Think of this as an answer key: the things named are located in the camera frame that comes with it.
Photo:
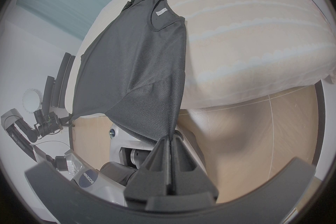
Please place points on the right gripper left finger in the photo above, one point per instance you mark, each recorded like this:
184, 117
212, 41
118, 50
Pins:
149, 178

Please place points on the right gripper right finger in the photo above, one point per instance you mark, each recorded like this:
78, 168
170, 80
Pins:
191, 181

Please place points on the black T-shirt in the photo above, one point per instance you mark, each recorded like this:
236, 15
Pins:
131, 60

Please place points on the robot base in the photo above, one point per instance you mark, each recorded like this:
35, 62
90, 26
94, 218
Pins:
118, 136

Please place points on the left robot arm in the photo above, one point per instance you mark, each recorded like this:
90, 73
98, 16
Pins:
26, 131

